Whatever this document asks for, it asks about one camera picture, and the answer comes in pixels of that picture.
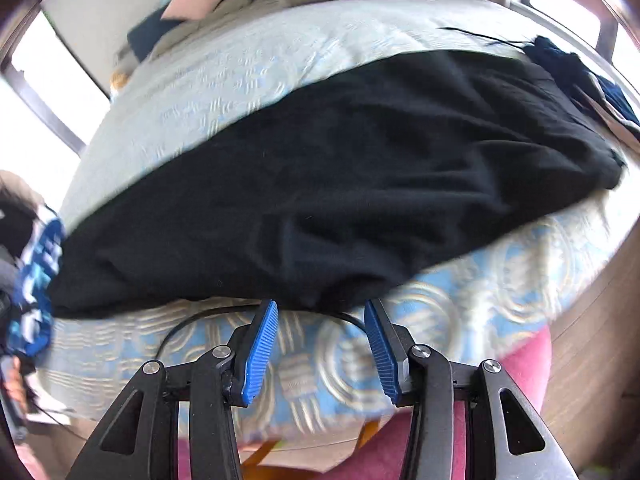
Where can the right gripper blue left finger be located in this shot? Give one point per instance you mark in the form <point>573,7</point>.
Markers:
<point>251,346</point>

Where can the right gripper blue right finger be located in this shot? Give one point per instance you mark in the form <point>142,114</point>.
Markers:
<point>390,345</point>

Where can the blue patterned bedspread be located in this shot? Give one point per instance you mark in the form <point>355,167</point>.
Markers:
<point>321,375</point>

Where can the dark blue garment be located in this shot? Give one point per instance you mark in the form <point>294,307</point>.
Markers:
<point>591,93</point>

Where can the hanging dark clothes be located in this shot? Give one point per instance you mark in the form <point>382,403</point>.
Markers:
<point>19,211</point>

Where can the blue white fleece blanket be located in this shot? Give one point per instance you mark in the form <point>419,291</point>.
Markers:
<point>30,330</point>

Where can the black pants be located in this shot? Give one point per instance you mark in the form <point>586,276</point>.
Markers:
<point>343,190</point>

